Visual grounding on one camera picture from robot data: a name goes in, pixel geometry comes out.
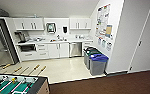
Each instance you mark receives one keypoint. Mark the foosball gaming table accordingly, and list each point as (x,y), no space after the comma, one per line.
(14,85)

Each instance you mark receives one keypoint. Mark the grey bin green lid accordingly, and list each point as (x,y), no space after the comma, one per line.
(91,53)

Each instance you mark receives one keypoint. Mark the white two-door sink cabinet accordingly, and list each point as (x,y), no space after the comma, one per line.
(58,50)

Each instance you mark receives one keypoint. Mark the chrome sink faucet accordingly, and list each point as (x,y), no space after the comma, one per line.
(58,37)

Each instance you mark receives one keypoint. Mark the grey bin blue lid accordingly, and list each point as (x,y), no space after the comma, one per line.
(98,65)

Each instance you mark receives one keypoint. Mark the brown cork notice board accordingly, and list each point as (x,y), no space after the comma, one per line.
(108,31)

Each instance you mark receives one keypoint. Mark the black built-in microwave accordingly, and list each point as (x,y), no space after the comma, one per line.
(27,47)

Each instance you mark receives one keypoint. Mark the black coffee machine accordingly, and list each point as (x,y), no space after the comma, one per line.
(21,36)

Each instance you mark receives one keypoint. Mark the white room door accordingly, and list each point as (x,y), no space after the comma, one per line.
(146,33)

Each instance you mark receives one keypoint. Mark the stainless steel refrigerator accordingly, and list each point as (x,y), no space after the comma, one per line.
(2,41)

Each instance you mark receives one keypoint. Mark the white wall cabinet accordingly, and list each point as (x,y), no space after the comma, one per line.
(28,24)
(80,23)

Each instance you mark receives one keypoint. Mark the small blue wall sign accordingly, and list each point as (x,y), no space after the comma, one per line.
(99,41)

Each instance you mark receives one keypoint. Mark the small green wall sign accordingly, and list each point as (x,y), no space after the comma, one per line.
(104,43)

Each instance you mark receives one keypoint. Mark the small white wall sign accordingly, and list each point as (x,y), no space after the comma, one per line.
(109,46)

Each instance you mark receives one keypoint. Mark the large wall poster collage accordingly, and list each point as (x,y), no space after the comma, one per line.
(101,20)

